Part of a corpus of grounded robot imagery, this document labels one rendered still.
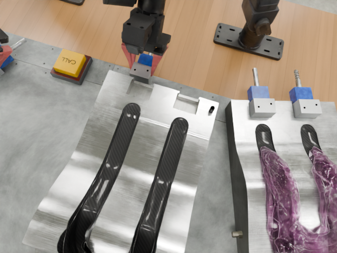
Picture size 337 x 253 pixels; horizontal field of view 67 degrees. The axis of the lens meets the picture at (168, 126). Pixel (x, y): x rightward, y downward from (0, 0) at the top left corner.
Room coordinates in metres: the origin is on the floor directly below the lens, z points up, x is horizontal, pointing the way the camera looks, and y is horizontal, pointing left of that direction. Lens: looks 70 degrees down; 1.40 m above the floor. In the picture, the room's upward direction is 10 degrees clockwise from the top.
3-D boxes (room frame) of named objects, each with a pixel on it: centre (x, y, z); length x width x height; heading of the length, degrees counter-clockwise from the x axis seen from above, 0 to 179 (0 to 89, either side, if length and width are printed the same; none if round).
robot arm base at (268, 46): (0.52, -0.19, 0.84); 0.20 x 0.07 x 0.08; 83
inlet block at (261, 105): (0.33, -0.20, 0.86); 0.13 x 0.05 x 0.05; 10
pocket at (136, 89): (0.26, 0.08, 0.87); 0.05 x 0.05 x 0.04; 83
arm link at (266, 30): (0.51, -0.18, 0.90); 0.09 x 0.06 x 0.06; 19
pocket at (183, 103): (0.25, -0.03, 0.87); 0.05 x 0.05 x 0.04; 83
